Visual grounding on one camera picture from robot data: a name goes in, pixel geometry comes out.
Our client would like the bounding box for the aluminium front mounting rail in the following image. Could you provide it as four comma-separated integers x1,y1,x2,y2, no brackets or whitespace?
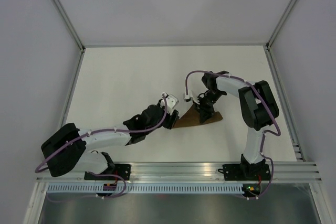
36,161,323,184

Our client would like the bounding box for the brown cloth napkin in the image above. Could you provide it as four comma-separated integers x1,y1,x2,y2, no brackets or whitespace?
173,104,223,129

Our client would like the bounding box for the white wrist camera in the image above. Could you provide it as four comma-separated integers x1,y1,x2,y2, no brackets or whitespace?
159,92,179,114
183,90,200,104

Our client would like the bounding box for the aluminium frame rail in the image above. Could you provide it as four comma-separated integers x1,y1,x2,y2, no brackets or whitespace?
264,0,299,51

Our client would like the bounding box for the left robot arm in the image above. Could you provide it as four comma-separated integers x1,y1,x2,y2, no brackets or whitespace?
35,93,179,180

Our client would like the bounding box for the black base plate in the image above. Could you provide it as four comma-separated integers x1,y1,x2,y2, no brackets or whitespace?
217,164,271,181
84,164,131,181

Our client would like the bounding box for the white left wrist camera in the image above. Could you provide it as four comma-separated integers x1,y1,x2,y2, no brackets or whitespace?
159,92,179,114

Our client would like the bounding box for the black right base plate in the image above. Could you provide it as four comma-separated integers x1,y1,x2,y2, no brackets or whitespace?
217,164,271,181

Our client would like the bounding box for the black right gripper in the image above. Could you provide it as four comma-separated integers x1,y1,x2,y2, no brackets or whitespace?
193,90,225,124

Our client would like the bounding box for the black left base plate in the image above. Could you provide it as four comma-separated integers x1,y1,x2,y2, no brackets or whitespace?
84,164,131,181

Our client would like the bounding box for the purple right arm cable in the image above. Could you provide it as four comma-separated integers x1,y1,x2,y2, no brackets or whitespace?
183,70,280,201

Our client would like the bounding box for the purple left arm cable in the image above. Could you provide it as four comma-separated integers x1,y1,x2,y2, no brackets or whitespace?
35,92,169,204

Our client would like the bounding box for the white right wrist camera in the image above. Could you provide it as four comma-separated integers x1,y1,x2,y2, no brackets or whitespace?
183,90,200,104

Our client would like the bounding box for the white slotted cable duct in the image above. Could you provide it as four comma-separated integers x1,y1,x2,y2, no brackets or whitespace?
47,183,243,194

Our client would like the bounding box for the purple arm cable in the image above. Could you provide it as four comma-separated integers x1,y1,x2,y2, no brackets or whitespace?
35,92,169,204
183,70,280,201

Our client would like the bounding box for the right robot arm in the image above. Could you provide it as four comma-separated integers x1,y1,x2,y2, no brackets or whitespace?
193,71,281,181

